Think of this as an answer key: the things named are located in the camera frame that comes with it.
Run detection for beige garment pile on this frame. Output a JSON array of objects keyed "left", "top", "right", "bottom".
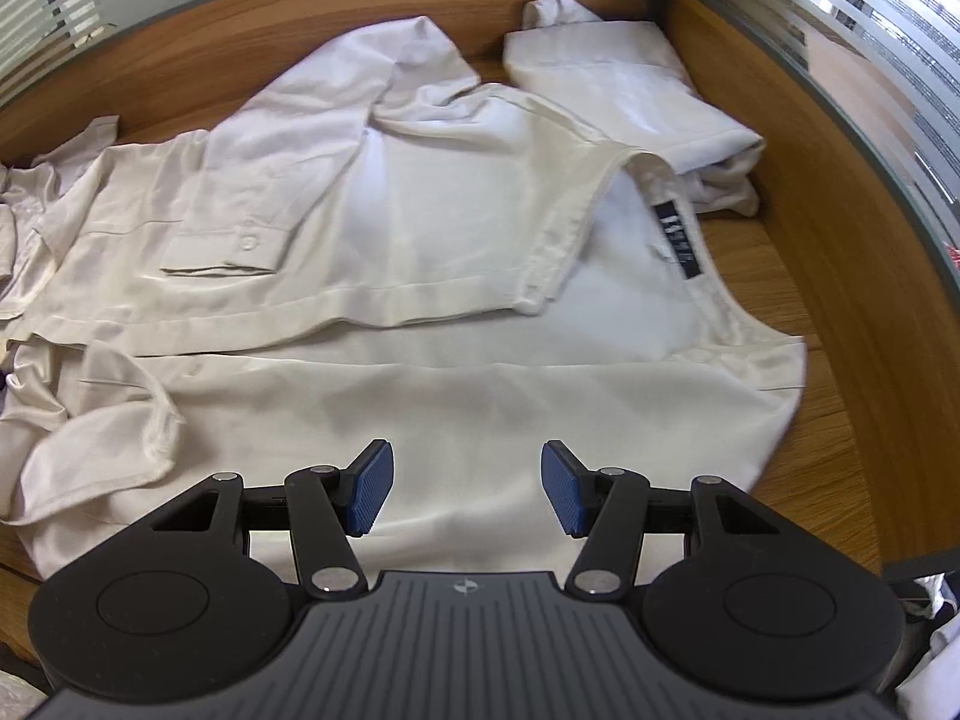
[{"left": 2, "top": 115, "right": 119, "bottom": 322}]

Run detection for folded white shirt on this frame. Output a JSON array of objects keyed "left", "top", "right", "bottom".
[{"left": 503, "top": 0, "right": 765, "bottom": 216}]

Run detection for cream satin shirt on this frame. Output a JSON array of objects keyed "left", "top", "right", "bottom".
[{"left": 2, "top": 18, "right": 805, "bottom": 575}]

